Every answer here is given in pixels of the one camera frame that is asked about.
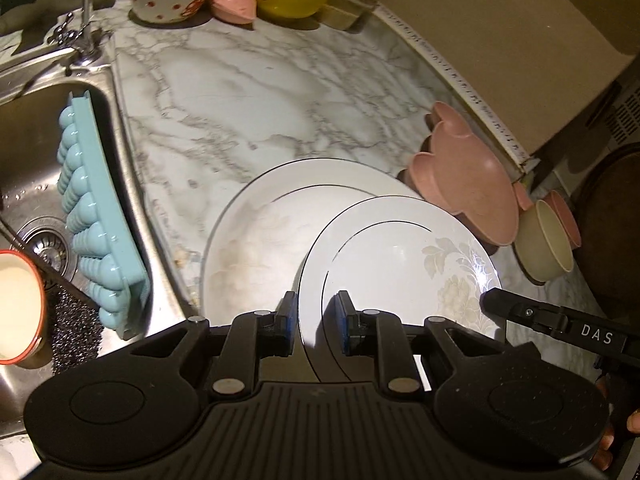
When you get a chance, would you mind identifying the large white plate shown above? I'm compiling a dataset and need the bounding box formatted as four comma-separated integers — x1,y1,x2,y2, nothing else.
200,158,426,346

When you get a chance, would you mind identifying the chrome faucet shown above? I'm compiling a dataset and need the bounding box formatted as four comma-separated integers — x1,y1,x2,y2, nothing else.
46,0,114,67

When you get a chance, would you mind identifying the person's right hand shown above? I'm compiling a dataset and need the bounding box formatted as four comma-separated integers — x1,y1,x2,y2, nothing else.
592,375,640,472

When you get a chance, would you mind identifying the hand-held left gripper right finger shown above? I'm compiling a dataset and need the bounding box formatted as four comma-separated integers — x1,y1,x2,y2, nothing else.
336,290,507,397

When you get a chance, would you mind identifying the white floral plate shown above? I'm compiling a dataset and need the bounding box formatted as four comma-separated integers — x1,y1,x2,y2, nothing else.
298,195,503,382

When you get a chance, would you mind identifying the beige square dish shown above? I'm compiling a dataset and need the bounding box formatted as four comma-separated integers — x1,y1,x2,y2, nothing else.
319,0,377,31

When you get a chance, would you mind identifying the pink shaped dish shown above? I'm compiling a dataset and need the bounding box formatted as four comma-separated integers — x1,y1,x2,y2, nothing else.
209,0,259,25

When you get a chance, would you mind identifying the white bowl with red rim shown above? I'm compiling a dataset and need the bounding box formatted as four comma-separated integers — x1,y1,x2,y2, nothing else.
0,250,49,366

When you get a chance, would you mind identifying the steel wool scourer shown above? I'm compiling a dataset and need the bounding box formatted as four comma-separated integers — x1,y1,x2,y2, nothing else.
49,284,107,375

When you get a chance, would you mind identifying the small beige bowl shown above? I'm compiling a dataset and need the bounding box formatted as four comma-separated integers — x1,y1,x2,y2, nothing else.
515,200,575,282

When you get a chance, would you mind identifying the white music-note tape strip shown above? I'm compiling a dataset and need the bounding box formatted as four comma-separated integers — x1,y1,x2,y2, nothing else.
374,4,532,173

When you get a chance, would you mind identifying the small pink bowl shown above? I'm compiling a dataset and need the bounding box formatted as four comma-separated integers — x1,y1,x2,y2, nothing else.
542,190,583,250

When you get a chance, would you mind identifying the round wooden cutting board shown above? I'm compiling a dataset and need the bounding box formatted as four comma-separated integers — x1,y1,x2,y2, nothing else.
571,142,640,313

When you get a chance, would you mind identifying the stainless steel sink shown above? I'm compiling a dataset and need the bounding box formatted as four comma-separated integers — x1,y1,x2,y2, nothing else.
0,45,202,411

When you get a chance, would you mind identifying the light blue ice tray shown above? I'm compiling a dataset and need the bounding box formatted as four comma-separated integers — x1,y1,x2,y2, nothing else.
56,91,151,339

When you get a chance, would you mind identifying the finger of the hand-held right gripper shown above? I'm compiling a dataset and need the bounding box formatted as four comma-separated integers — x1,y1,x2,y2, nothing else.
479,287,567,334

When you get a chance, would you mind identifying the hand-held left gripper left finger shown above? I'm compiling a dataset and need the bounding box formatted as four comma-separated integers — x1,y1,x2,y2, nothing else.
132,291,299,402

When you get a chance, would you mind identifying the white perforated panel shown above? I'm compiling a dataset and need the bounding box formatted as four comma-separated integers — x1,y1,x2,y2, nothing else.
599,79,640,147

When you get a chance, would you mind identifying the sink drain strainer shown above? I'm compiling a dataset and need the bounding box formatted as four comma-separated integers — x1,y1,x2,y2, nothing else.
16,216,77,288

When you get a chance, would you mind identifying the pink bear-shaped plate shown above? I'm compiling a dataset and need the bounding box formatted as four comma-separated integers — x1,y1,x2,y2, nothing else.
397,101,522,247

